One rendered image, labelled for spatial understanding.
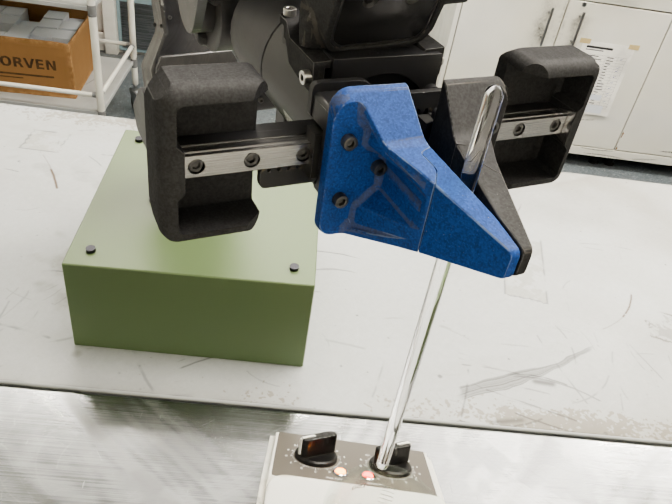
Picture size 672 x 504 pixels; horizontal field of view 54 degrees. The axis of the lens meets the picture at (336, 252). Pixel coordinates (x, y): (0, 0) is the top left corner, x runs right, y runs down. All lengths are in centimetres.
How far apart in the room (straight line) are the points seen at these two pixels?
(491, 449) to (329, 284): 24
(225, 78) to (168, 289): 38
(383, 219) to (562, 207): 73
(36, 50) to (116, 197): 188
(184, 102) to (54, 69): 231
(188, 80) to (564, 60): 15
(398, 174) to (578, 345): 53
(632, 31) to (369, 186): 268
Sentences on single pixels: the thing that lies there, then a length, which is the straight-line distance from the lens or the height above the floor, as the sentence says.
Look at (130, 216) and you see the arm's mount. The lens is 63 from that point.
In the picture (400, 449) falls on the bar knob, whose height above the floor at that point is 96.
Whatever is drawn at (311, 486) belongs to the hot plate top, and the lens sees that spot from 46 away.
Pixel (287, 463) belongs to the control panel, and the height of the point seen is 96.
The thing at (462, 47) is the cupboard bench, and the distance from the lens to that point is 275.
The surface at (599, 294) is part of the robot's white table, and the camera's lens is 83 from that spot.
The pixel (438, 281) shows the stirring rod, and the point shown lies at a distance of 25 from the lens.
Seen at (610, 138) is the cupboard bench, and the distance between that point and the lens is 310.
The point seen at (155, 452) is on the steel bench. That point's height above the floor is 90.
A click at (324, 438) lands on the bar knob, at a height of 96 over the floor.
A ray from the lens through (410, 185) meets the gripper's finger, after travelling 23.
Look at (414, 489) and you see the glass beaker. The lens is 38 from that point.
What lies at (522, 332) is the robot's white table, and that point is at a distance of 74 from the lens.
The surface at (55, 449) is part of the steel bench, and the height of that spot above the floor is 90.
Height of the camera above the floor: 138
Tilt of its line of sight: 38 degrees down
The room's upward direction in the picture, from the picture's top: 10 degrees clockwise
